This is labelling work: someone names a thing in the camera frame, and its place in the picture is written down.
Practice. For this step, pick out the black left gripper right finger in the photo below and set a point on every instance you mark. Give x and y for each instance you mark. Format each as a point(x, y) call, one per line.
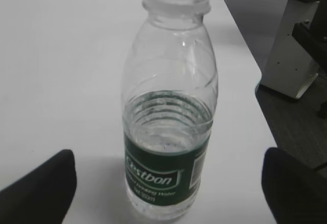
point(294, 192)

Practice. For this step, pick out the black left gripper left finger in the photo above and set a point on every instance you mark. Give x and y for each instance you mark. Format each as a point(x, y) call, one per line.
point(44, 195)

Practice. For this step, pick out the clear cestbon water bottle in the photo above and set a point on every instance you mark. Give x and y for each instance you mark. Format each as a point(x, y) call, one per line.
point(169, 97)

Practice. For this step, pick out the dark equipment behind cabinet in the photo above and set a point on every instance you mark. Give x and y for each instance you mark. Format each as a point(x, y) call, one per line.
point(311, 34)

